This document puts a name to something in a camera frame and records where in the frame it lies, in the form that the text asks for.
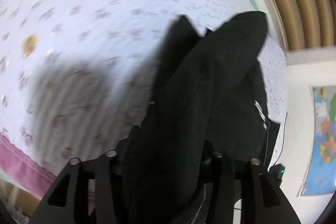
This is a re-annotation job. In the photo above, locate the black hooded jacket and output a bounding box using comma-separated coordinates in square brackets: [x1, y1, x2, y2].
[114, 11, 277, 223]

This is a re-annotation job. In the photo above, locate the floral white bed quilt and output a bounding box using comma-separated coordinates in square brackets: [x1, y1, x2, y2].
[0, 0, 289, 180]

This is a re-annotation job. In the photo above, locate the pink mattress edge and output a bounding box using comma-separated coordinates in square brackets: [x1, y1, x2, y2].
[1, 128, 104, 198]

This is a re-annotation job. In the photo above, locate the colourful wall map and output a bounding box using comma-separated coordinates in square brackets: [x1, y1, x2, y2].
[297, 85, 335, 197]

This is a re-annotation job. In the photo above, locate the black cable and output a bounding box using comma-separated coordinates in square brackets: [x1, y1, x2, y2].
[271, 113, 288, 162]

